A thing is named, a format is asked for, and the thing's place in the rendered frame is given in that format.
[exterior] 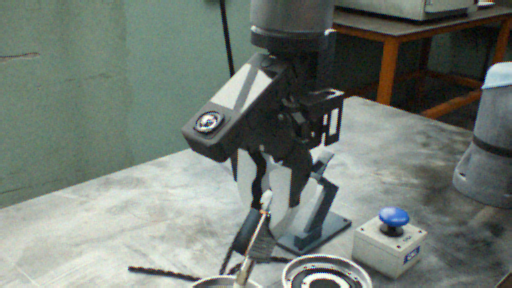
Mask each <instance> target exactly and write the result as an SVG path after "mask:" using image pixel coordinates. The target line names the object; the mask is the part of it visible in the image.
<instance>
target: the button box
mask: <svg viewBox="0 0 512 288"><path fill-rule="evenodd" d="M426 235H427V232H426V231H423V230H420V229H419V228H417V227H415V226H411V225H410V224H407V225H406V226H399V227H396V230H388V229H387V225H386V224H384V223H383V222H381V221H380V220H379V215H378V216H377V217H375V218H373V219H371V220H370V221H369V222H366V223H365V224H363V225H362V226H361V227H358V228H357V229H355V236H354V242H353V247H352V253H351V257H352V258H353V259H356V260H358V261H359V262H361V263H363V264H365V265H367V266H370V267H371V268H373V269H375V270H377V271H378V272H380V273H382V274H385V275H386V276H387V277H389V278H392V279H394V280H396V279H397V278H399V277H400V276H401V275H402V274H404V273H405V272H406V271H407V270H410V268H411V267H412V266H414V265H415V264H417V263H418V262H419V261H421V260H422V253H423V249H424V245H425V241H426Z"/></svg>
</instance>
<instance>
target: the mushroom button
mask: <svg viewBox="0 0 512 288"><path fill-rule="evenodd" d="M379 220H380V221H381V222H383V223H384V224H386V225H387V229H388V230H396V227H399V226H406V225H407V223H408V222H409V216H408V214H407V212H406V211H404V210H401V209H399V208H396V207H384V208H383V209H381V210H380V211H379Z"/></svg>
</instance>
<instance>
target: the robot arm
mask: <svg viewBox="0 0 512 288"><path fill-rule="evenodd" d="M334 1H335V0H251V8H250V23H251V24H253V27H252V28H251V40H250V42H251V43H252V44H253V45H254V46H257V47H261V48H264V49H268V54H267V55H265V54H263V53H260V52H257V53H256V54H254V55H253V56H252V58H251V59H249V60H248V62H247V63H245V64H244V66H243V67H241V68H240V70H239V71H238V72H236V74H235V75H234V76H232V78H231V79H230V80H228V82H227V83H226V84H224V86H223V87H222V88H221V89H220V90H219V92H217V93H216V94H215V96H213V97H212V98H211V100H209V101H208V102H207V104H205V105H204V106H203V108H201V109H200V110H199V112H197V113H196V114H195V116H193V117H192V118H191V120H190V121H189V122H188V123H187V125H185V126H184V127H183V128H182V135H183V137H184V138H185V139H186V141H187V143H188V145H189V146H190V147H191V150H192V151H194V152H195V153H199V154H200V155H203V156H204V157H207V158H209V159H211V160H212V161H216V162H219V163H223V162H226V161H227V160H228V158H229V157H230V161H231V165H232V174H233V178H234V181H235V182H236V184H237V188H238V191H239V194H240V199H241V201H242V203H243V205H244V209H245V211H246V213H247V215H248V212H249V211H250V209H251V208H253V209H256V210H257V211H261V198H262V195H263V194H265V192H266V191H267V190H269V188H270V187H271V190H272V192H273V199H272V202H271V203H270V206H269V210H270V214H271V218H270V221H269V225H268V228H269V231H270V233H271V235H272V236H273V239H275V240H278V239H281V237H282V236H283V235H285V233H286V232H287V231H288V230H289V229H290V227H291V225H292V223H293V221H294V219H295V216H296V214H297V213H298V211H300V210H301V209H302V207H304V206H306V204H307V203H309V202H310V200H311V199H312V198H314V195H315V194H316V191H317V182H316V180H315V179H314V178H310V175H311V172H312V168H313V157H312V155H311V153H310V150H311V149H314V148H316V147H319V146H320V144H322V139H323V133H325V140H324V146H326V147H327V146H328V145H332V144H334V143H335V142H337V141H339V134H340V128H341V121H342V114H343V100H344V94H345V93H344V92H339V91H335V90H333V89H331V77H332V70H333V63H334V48H335V40H336V33H337V30H333V29H330V28H331V27H332V24H333V16H334ZM482 89H483V92H482V96H481V102H480V106H479V110H478V114H477V121H476V124H475V128H474V131H473V138H472V141H471V144H470V146H469V148H468V149H467V150H466V153H465V154H464V155H463V157H462V159H461V160H460V161H459V163H458V165H457V166H456V168H455V169H454V177H453V184H454V187H455V188H456V189H458V191H459V192H460V193H462V194H464V195H465V196H466V197H469V198H470V199H472V200H474V201H478V202H480V203H482V204H485V205H490V206H493V207H496V208H500V209H512V62H510V63H498V64H495V65H494V66H492V67H491V68H490V69H489V70H488V74H487V77H486V79H485V82H484V86H482ZM330 95H332V96H330ZM337 108H339V110H338V117H337V125H336V131H335V132H333V133H330V128H331V113H332V111H333V110H335V109H337ZM325 115H327V122H326V121H324V116H325ZM270 156H272V157H273V162H276V163H277V162H281V161H282V164H281V165H282V166H280V165H278V164H276V163H272V162H271V161H270Z"/></svg>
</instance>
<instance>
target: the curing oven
mask: <svg viewBox="0 0 512 288"><path fill-rule="evenodd" d="M478 4H479V3H478V0H335V1H334V5H337V6H341V9H340V12H347V8H350V9H360V10H364V11H369V12H374V13H382V14H387V15H392V16H397V17H401V18H410V19H415V21H414V23H413V24H414V26H421V22H422V20H426V19H431V18H440V17H444V16H448V15H456V14H461V15H460V16H462V17H467V13H469V12H477V8H478Z"/></svg>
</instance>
